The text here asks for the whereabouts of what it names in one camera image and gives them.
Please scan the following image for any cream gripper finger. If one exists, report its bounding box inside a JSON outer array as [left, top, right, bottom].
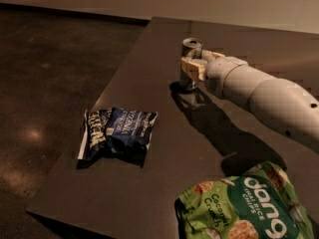
[[201, 50, 223, 63], [180, 57, 207, 83]]

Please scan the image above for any silver blue redbull can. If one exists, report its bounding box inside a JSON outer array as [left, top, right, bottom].
[[179, 38, 203, 92]]

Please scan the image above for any blue vinegar chips bag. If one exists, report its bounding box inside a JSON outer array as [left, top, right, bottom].
[[77, 107, 160, 161]]

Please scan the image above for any green dang rice chips bag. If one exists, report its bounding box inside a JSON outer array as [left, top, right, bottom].
[[175, 161, 315, 239]]

